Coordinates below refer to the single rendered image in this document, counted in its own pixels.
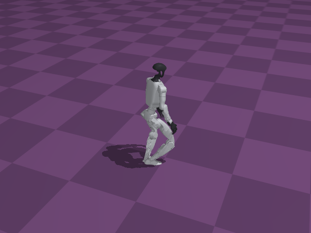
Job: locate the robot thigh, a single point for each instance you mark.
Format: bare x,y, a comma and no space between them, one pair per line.
153,133
164,128

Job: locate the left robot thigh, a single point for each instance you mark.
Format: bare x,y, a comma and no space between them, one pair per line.
153,133

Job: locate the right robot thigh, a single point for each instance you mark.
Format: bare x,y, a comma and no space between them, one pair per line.
164,128

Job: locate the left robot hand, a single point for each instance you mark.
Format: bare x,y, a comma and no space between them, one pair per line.
160,111

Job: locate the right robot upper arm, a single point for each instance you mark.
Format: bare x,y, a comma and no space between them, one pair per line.
162,95

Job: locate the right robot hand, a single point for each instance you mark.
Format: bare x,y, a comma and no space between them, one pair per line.
173,127

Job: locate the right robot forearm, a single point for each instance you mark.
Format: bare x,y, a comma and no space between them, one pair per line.
166,114

